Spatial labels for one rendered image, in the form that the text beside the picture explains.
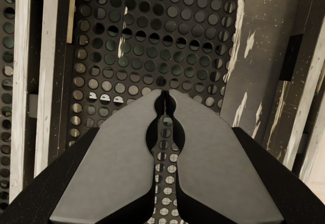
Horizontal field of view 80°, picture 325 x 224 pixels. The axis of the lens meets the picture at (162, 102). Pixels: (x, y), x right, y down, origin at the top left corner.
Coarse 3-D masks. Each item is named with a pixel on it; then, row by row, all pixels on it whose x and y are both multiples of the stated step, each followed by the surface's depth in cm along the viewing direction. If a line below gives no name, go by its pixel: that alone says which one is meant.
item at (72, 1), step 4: (72, 0) 33; (72, 4) 34; (72, 8) 34; (72, 12) 34; (72, 16) 34; (68, 20) 33; (72, 20) 34; (68, 24) 33; (72, 24) 35; (68, 28) 33; (72, 28) 35; (68, 32) 34; (72, 32) 35; (68, 36) 34; (68, 40) 34
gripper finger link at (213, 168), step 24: (168, 96) 11; (192, 120) 9; (216, 120) 9; (192, 144) 7; (216, 144) 7; (240, 144) 7; (192, 168) 7; (216, 168) 7; (240, 168) 7; (192, 192) 6; (216, 192) 6; (240, 192) 6; (264, 192) 6; (192, 216) 6; (216, 216) 5; (240, 216) 5; (264, 216) 5
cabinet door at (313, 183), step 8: (320, 144) 41; (320, 152) 41; (320, 160) 42; (312, 168) 42; (320, 168) 42; (312, 176) 42; (320, 176) 42; (312, 184) 42; (320, 184) 42; (320, 192) 43
